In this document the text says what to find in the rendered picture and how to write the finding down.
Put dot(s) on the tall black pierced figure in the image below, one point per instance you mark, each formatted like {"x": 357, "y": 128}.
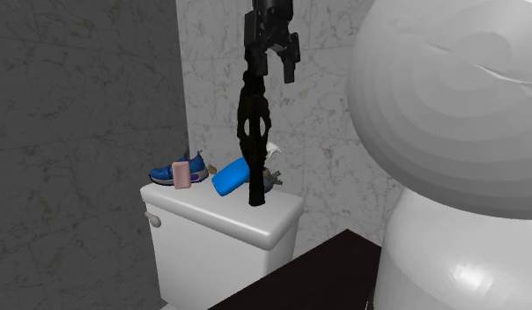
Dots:
{"x": 255, "y": 171}

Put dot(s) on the pink soap bar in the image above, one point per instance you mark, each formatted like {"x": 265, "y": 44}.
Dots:
{"x": 181, "y": 175}

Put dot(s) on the white toilet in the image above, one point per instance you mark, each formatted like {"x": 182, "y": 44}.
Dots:
{"x": 206, "y": 257}

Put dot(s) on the blue sports shoe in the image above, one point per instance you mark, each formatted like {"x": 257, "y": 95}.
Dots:
{"x": 161, "y": 174}

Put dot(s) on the blue cylinder bottle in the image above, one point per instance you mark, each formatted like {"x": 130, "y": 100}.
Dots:
{"x": 230, "y": 178}

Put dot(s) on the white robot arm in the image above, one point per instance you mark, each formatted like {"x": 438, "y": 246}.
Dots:
{"x": 446, "y": 129}

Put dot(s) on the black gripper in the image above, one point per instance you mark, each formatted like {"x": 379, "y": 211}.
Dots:
{"x": 266, "y": 25}

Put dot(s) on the small tan round object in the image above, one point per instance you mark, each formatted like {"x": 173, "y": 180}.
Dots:
{"x": 212, "y": 169}

